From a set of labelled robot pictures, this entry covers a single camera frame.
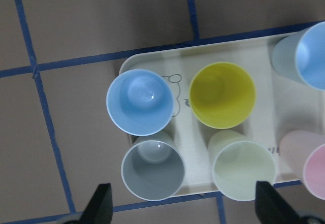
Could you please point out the yellow plastic cup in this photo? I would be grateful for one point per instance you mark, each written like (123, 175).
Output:
(222, 95)

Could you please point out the cream plastic tray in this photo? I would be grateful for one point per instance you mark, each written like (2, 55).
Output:
(282, 105)

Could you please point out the pink plastic cup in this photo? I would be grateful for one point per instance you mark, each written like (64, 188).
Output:
(303, 152)

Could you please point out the light blue plastic cup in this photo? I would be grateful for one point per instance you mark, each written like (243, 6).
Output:
(300, 57)

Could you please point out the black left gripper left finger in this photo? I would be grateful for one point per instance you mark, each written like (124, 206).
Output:
(100, 206)

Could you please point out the blue cup near tray corner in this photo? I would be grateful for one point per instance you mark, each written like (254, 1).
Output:
(140, 102)

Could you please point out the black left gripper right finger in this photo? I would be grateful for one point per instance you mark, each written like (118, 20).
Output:
(270, 206)

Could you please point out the pale green plastic cup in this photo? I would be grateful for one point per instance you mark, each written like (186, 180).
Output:
(238, 163)

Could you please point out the grey plastic cup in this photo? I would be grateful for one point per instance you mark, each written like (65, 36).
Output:
(153, 169)

